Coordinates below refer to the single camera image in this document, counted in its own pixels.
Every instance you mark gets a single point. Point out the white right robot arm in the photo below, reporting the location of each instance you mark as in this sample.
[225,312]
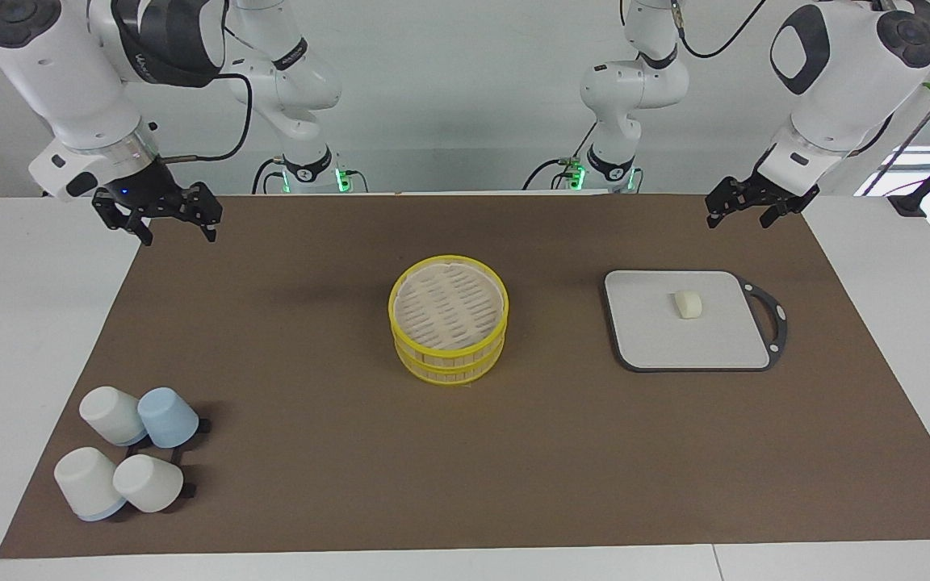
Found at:
[53,73]

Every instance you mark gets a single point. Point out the yellow steamer tier with slats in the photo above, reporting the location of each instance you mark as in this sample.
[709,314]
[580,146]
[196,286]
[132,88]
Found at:
[449,307]

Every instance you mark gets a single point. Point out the brown table mat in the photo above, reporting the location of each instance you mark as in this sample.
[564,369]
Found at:
[312,452]

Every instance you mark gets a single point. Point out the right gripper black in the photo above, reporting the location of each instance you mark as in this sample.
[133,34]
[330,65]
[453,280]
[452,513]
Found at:
[150,190]

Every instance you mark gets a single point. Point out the white steamed bun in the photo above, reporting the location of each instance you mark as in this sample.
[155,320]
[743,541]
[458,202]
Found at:
[688,305]

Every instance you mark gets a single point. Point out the grey cutting board black rim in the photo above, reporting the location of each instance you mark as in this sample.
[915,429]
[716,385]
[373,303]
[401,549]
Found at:
[675,331]

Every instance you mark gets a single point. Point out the yellow steamer base tier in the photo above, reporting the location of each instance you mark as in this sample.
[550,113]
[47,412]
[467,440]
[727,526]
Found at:
[449,369]

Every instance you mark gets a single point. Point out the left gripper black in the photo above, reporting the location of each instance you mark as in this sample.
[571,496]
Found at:
[764,194]

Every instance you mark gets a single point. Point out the white cup blue rim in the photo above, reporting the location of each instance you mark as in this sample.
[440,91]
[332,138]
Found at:
[85,484]

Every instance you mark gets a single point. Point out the light blue cup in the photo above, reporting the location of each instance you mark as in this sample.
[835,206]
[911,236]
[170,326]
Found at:
[168,418]

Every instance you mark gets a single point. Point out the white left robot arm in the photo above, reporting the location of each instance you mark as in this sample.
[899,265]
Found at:
[836,89]

